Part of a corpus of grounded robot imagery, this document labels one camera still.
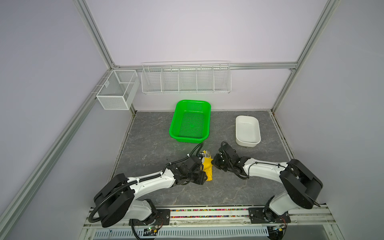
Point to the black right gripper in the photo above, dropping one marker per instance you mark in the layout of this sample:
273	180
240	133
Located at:
215	161

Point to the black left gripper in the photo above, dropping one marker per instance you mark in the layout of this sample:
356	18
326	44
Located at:
201	179

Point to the yellow paper napkin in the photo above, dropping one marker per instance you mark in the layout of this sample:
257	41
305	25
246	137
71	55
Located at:
208	167

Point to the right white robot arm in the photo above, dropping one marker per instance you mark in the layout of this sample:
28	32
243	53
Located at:
302	187

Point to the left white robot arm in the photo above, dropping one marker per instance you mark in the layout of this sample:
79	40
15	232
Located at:
120	196

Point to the white plastic tray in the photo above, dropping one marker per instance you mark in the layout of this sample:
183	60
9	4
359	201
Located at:
247	131

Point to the green plastic basket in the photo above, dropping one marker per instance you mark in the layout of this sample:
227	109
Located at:
191	121

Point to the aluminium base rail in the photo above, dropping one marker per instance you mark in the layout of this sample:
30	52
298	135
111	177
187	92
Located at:
222	223

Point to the white wire wall rack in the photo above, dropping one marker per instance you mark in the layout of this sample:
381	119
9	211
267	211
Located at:
186	77

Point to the white mesh wall box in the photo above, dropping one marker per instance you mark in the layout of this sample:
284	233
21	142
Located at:
119	90

